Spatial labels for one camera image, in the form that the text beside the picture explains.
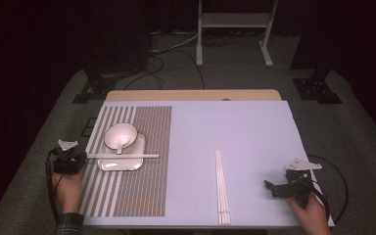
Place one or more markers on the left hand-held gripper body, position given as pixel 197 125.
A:
pixel 68 161

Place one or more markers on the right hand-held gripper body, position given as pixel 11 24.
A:
pixel 298 182

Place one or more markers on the white square plate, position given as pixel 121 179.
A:
pixel 124 163

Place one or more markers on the white chopstick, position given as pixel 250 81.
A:
pixel 150 156
pixel 218 196
pixel 223 196

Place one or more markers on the person's left hand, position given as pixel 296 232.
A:
pixel 67 191

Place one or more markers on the person's right hand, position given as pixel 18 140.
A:
pixel 313 218

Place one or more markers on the white spoon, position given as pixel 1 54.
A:
pixel 120 147

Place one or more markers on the white bowl with dark rim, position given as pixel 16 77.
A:
pixel 116 135

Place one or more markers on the black stand base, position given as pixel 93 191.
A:
pixel 316 88
pixel 94 89

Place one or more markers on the brown striped placemat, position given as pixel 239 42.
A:
pixel 153 182

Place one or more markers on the white metal stand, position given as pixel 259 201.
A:
pixel 235 20

